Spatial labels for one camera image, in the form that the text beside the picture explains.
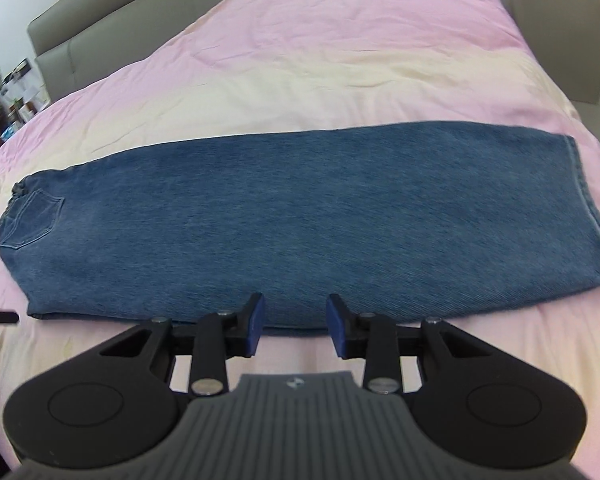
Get grey upholstered headboard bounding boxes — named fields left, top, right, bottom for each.
left=27, top=0, right=301, bottom=101

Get pink floral blanket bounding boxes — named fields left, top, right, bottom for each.
left=0, top=0, right=600, bottom=466

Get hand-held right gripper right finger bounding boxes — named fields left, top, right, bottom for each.
left=326, top=293, right=487, bottom=395

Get grey upholstered chair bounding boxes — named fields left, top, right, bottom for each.
left=508, top=0, right=600, bottom=106

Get blue denim pants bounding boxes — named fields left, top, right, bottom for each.
left=0, top=120, right=600, bottom=330

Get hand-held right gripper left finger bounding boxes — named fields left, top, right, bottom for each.
left=100, top=292, right=267, bottom=397

